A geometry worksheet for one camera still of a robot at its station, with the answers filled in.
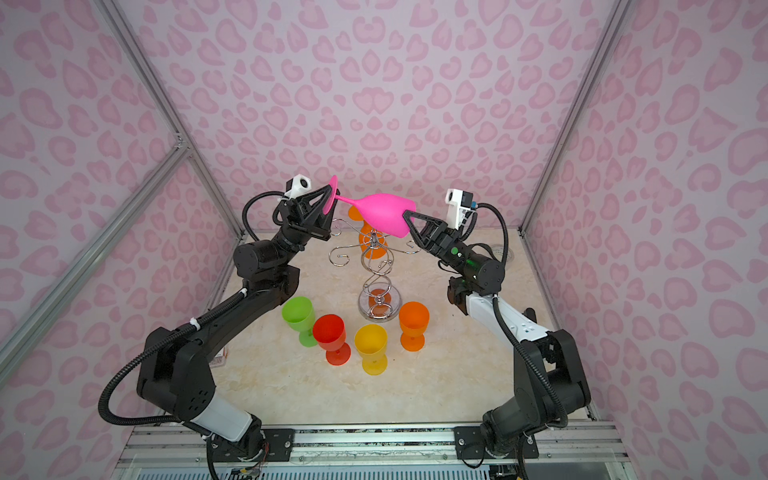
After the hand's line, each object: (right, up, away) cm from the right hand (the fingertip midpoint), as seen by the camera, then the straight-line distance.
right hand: (405, 223), depth 57 cm
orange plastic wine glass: (+3, -24, +24) cm, 34 cm away
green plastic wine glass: (-29, -23, +29) cm, 47 cm away
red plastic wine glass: (-19, -26, +21) cm, 39 cm away
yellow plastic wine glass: (-8, -30, +25) cm, 40 cm away
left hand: (-13, +4, -5) cm, 15 cm away
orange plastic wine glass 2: (-7, -3, +18) cm, 20 cm away
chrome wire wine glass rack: (-7, -21, +41) cm, 46 cm away
